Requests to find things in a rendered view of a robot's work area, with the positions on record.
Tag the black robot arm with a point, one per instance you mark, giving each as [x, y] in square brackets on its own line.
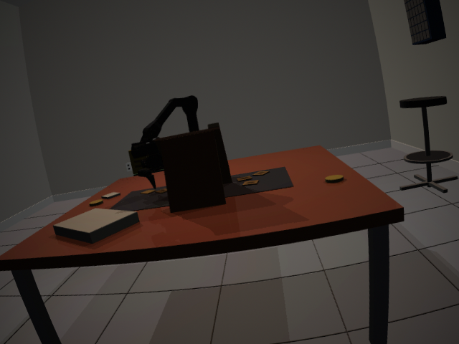
[151, 131]

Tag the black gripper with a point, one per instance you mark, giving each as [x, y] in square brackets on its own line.
[156, 165]

